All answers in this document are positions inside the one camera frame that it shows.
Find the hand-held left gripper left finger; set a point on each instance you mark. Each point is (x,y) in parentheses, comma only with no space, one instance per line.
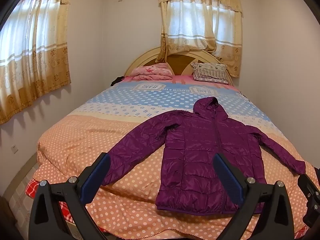
(96,177)

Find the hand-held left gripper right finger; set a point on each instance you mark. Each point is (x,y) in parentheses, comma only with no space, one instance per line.
(228,177)

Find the purple hooded puffer jacket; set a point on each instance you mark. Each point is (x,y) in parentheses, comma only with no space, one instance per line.
(195,155)

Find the polka-dot bed sheet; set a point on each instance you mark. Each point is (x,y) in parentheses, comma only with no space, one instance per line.
(87,135)

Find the red plaid under sheet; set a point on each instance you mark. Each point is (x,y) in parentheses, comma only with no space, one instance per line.
(31,188)

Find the black item on bed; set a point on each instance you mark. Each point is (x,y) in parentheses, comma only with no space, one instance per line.
(117,80)

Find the striped patterned pillow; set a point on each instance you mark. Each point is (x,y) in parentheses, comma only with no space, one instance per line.
(210,73)

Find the pink folded quilt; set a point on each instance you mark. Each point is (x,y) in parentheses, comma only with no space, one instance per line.
(152,72)

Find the round wooden headboard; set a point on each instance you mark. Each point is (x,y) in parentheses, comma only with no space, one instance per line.
(178,63)

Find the beige floral side curtain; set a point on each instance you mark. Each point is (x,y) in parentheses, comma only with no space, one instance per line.
(35,55)

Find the beige floral valance curtain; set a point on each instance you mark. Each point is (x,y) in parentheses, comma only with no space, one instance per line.
(200,22)

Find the white wall socket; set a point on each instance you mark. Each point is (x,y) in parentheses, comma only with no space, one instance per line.
(15,149)

